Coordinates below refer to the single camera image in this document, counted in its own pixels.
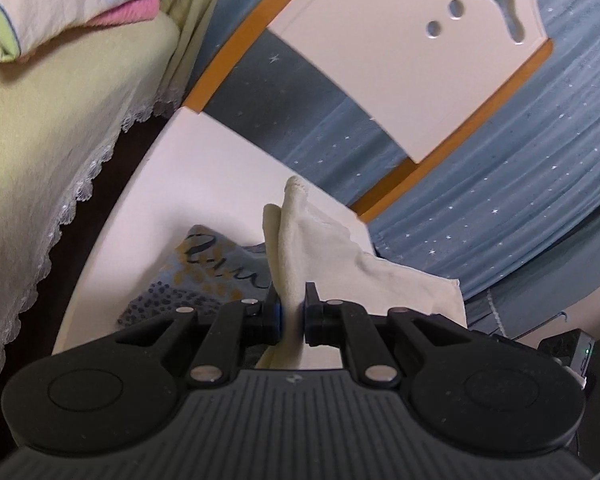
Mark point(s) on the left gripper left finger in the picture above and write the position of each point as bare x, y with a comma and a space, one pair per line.
120, 389

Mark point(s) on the blue star curtain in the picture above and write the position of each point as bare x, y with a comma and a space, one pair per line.
513, 214

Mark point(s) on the white wooden chair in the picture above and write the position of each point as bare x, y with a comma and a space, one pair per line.
391, 115

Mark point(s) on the pink folded towel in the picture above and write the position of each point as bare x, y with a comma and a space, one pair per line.
134, 11

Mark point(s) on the green covered sofa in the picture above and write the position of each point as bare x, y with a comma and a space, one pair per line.
60, 116

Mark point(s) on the blue patterned folded garment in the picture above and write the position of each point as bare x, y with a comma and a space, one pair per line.
200, 274

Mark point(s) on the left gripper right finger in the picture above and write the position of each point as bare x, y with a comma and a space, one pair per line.
481, 393

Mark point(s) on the beige garment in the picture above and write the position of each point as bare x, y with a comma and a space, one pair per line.
303, 245

